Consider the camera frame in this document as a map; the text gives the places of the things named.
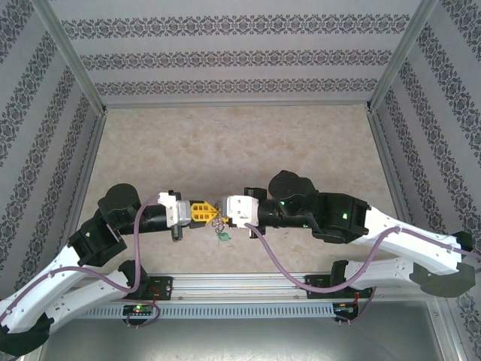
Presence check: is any key holder with metal rings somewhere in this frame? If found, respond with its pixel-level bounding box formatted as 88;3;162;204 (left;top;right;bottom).
210;202;228;235

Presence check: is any left circuit board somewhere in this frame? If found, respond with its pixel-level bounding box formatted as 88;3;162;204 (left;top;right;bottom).
123;305;155;316

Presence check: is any metal sheet panel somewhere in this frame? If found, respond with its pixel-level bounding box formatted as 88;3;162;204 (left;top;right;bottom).
37;317;452;361

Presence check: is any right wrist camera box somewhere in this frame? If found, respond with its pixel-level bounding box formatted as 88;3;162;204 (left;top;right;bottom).
228;194;261;229

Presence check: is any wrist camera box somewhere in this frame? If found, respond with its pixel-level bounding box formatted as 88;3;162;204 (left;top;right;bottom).
228;194;261;229
156;190;180;229

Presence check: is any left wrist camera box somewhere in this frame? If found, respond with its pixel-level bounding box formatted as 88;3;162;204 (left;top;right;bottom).
156;190;180;229

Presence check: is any aluminium table side rail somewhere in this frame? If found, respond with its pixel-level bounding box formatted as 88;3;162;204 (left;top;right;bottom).
366;105;414;226
63;108;110;245

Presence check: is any aluminium mounting rail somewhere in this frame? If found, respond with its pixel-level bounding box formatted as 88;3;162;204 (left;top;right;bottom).
63;273;443;302

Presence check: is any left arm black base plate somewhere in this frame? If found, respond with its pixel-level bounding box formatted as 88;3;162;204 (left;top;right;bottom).
144;276;174;302

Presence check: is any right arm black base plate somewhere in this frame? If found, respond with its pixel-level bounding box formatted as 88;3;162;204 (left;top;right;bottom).
304;273;375;302

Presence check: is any slotted grey cable duct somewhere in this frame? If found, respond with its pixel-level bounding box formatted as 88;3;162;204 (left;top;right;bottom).
71;303;335;319

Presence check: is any aluminium frame cross beam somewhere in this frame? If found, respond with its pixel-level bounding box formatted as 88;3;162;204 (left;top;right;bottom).
101;99;373;111

